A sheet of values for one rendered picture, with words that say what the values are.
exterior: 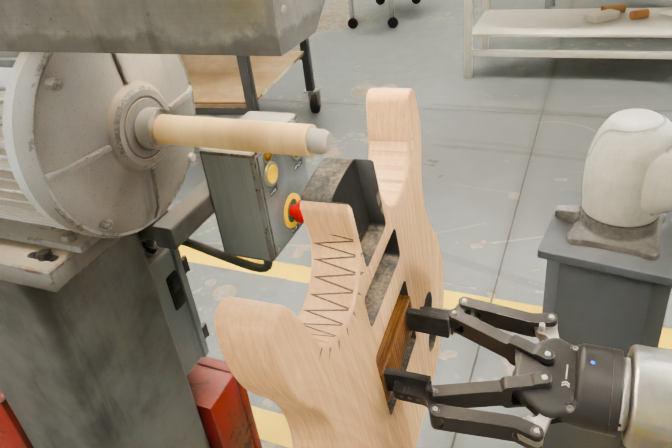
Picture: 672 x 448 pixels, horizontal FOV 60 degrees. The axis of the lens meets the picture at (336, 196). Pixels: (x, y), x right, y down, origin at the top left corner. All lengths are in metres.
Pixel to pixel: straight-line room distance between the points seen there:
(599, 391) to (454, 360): 1.51
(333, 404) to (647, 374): 0.26
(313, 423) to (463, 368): 1.56
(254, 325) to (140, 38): 0.20
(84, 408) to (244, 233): 0.34
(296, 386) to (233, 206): 0.57
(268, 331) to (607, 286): 1.09
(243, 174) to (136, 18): 0.51
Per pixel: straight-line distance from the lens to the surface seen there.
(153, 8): 0.41
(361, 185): 0.51
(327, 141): 0.56
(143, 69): 0.70
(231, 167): 0.90
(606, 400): 0.57
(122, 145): 0.66
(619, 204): 1.32
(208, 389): 1.23
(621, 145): 1.27
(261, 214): 0.92
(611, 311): 1.42
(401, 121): 0.58
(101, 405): 0.98
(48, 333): 0.88
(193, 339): 1.18
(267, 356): 0.38
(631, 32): 4.26
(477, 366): 2.04
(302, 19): 0.39
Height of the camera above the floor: 1.49
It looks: 30 degrees down
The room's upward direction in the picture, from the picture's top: 7 degrees counter-clockwise
